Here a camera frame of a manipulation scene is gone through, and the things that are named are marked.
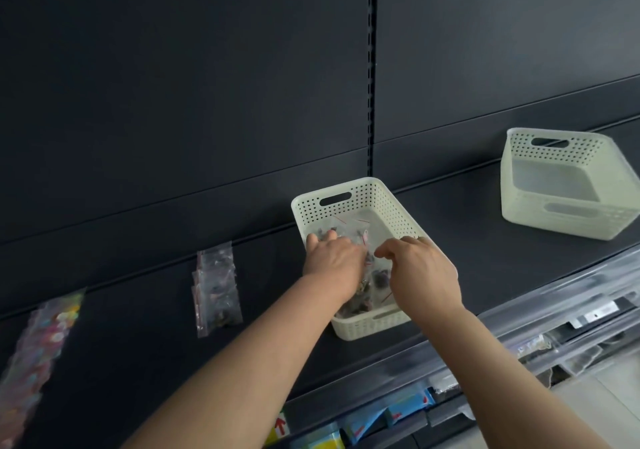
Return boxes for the white perforated plastic basket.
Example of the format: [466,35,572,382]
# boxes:
[291,177,459,342]
[500,127,640,242]

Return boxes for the yellow packet with red arrow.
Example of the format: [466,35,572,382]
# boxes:
[264,409,347,449]

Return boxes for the person's left hand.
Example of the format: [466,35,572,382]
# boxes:
[303,233,371,305]

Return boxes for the pile of clear small packets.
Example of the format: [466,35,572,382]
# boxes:
[314,216,396,317]

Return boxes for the row of colourful sticker packets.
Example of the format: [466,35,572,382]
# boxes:
[0,288,87,417]

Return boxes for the person's left forearm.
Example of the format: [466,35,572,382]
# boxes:
[120,274,362,449]

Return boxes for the clear packets on lower shelf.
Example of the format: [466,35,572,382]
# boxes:
[510,309,640,389]

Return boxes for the person's right hand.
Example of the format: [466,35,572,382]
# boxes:
[374,236,464,322]

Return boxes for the blue packet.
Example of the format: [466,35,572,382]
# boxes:
[344,406,388,447]
[384,386,437,427]

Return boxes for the stack of clear zip packets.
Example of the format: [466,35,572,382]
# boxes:
[191,242,245,339]

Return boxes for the black slotted shelf upright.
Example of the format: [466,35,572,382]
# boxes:
[366,0,379,179]

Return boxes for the person's right forearm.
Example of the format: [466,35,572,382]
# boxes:
[409,306,610,449]

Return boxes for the black metal shelf board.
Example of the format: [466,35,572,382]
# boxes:
[0,126,640,449]

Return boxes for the clear plastic shelf edge strip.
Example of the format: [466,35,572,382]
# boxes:
[280,249,640,449]

